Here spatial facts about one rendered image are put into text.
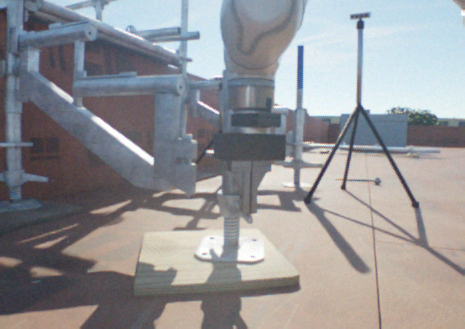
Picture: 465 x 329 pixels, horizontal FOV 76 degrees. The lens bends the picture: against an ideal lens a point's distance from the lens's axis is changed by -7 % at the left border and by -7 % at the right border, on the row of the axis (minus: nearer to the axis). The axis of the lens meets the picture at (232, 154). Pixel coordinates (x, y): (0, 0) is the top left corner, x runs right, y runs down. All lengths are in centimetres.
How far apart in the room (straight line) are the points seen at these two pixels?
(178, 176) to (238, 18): 45
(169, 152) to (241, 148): 23
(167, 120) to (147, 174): 14
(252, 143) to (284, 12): 27
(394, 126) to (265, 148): 601
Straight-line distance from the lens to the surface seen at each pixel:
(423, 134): 1204
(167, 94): 77
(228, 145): 57
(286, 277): 63
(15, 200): 126
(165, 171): 77
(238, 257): 69
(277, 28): 40
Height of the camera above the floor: 28
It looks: 4 degrees down
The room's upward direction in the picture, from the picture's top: 1 degrees clockwise
